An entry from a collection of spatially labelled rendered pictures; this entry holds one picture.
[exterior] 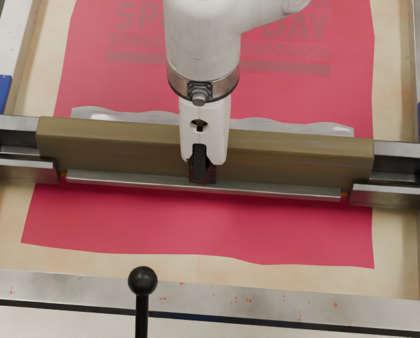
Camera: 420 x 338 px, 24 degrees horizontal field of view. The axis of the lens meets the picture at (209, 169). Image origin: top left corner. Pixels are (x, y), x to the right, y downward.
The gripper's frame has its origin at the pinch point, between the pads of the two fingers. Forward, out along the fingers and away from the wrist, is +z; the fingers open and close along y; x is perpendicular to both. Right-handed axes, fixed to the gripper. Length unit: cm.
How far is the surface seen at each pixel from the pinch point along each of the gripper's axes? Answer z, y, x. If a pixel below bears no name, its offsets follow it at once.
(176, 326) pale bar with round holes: -2.5, -22.7, 0.8
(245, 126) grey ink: 5.7, 9.3, -4.4
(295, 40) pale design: 6.0, 24.5, -10.2
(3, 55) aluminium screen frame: 2.5, 15.5, 27.3
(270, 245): 6.0, -7.5, -8.5
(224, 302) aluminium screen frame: 2.5, -17.0, -3.7
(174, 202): 6.0, -2.6, 3.4
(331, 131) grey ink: 5.6, 9.4, -15.3
